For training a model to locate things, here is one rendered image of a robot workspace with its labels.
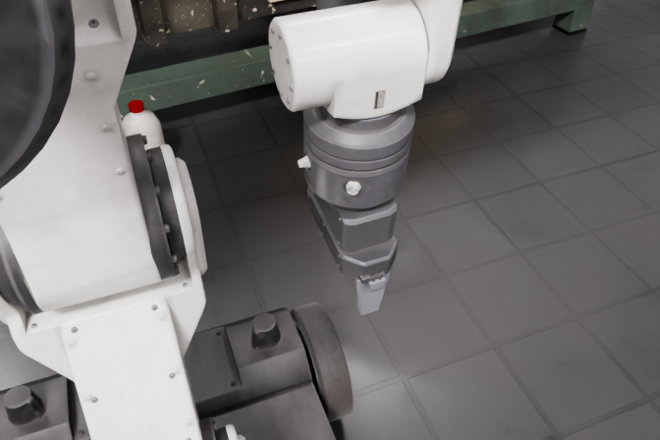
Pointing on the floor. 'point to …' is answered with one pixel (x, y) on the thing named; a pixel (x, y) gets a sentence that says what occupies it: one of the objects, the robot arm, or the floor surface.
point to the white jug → (143, 124)
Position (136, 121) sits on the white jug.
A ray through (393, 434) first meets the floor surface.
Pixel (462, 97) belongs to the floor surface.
